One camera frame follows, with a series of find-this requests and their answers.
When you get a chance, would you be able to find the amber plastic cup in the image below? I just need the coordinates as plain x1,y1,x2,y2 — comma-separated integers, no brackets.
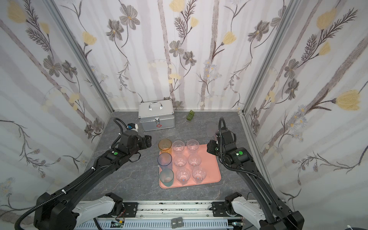
158,139,172,154

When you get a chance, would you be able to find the blue plastic cup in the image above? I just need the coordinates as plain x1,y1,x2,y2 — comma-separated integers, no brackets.
157,152,173,170

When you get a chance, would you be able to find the frosted dimpled cup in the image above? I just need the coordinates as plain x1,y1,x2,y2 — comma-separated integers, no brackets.
192,166,207,184
206,121,219,138

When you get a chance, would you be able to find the pink plastic tray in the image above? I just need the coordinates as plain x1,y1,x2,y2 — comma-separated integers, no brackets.
159,145,221,189

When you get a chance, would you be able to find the clear faceted cup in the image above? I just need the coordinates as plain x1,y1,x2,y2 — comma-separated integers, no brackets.
176,168,191,185
173,155,187,167
172,140,186,155

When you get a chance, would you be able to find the teal plastic cup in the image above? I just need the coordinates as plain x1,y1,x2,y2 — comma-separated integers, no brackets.
159,169,174,187

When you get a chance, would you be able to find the clear faceted cup front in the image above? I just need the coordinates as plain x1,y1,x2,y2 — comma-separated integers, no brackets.
176,168,191,185

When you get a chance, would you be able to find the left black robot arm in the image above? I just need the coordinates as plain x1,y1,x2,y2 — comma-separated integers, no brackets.
14,130,152,230

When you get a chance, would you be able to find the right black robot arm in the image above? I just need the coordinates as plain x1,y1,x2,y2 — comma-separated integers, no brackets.
207,128,304,230

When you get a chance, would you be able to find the silver first aid case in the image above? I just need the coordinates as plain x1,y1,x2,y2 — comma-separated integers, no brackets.
139,99,175,131

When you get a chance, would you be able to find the small green object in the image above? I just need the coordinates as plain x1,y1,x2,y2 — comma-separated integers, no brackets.
186,110,195,121

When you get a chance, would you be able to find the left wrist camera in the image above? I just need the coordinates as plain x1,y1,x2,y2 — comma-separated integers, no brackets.
126,123,139,132

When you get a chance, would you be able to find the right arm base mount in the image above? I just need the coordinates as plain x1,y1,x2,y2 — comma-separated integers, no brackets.
210,201,234,217

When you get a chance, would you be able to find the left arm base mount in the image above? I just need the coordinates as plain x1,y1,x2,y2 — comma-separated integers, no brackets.
106,202,138,218

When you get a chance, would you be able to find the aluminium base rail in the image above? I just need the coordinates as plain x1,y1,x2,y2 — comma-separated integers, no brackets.
74,198,258,230

